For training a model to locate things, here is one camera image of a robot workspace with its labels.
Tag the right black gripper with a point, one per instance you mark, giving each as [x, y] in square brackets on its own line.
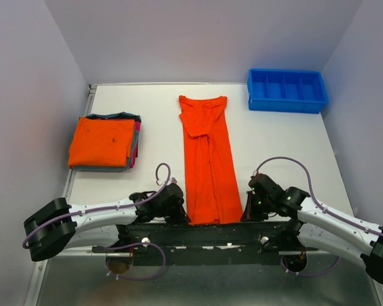
[250, 214]

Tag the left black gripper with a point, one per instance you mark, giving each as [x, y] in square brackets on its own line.
[180, 217]

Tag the orange t shirt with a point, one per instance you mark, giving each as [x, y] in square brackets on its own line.
[212, 195]

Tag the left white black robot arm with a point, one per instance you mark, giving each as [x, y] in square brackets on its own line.
[59, 225]

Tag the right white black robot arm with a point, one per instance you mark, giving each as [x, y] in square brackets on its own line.
[316, 225]

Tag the folded orange shirt on stack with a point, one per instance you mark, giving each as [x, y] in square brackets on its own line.
[100, 143]

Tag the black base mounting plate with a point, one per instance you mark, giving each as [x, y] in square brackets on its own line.
[185, 245]

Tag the folded magenta shirt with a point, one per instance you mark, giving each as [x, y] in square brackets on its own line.
[134, 149]

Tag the folded dark teal shirt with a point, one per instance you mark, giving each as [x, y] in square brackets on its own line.
[115, 116]

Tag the blue plastic bin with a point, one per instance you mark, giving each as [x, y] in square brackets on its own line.
[281, 90]

